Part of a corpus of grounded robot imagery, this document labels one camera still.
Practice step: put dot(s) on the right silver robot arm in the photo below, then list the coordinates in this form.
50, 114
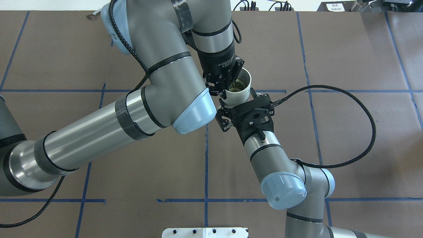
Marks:
288, 184

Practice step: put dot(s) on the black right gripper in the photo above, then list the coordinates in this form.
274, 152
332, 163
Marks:
225, 119

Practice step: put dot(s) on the white ribbed mug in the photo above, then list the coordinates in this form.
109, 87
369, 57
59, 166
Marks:
234, 99

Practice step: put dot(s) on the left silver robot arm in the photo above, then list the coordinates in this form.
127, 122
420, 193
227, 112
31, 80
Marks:
187, 51

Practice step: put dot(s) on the silver reacher grabber tool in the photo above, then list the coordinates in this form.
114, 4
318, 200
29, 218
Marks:
93, 15

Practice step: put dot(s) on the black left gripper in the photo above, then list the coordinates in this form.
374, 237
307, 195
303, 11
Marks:
217, 62

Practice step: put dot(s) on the lemon slices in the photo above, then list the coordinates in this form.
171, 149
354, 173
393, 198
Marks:
237, 86

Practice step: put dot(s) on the white camera stand column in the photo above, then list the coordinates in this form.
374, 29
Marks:
206, 232

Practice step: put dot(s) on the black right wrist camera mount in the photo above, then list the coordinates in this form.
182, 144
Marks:
267, 111

